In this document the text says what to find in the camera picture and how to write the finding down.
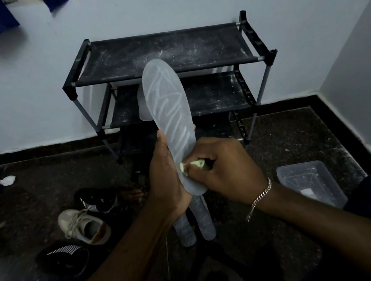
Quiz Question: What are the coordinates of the black tiered shoe rack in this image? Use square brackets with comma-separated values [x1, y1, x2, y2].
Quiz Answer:
[55, 6, 293, 184]

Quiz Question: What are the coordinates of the beige lace-up sneaker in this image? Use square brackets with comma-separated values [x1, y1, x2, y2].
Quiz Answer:
[56, 203, 114, 251]

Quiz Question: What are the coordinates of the clear plastic container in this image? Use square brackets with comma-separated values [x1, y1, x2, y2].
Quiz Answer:
[275, 156, 349, 218]

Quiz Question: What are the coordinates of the person's left forearm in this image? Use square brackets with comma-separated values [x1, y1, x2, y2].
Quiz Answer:
[32, 199, 203, 281]

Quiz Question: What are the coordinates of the person's left hand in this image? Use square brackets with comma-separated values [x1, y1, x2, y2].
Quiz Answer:
[138, 127, 197, 219]

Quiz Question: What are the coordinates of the silver chain bracelet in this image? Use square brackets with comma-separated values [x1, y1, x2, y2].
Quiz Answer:
[239, 177, 278, 223]

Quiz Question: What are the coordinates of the person's right hand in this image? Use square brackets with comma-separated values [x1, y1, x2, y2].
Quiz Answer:
[176, 128, 274, 216]

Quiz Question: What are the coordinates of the grey chalk-marked shoe insole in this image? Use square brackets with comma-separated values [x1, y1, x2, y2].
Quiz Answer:
[138, 54, 212, 201]

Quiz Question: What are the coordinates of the person's right forearm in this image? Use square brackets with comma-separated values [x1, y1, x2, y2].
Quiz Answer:
[247, 165, 371, 281]

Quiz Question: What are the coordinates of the black striped sneaker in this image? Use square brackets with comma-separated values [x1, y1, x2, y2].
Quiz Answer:
[73, 183, 122, 219]
[33, 236, 94, 281]

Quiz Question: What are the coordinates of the pale green chalk piece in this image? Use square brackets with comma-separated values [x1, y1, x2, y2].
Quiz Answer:
[179, 158, 207, 177]

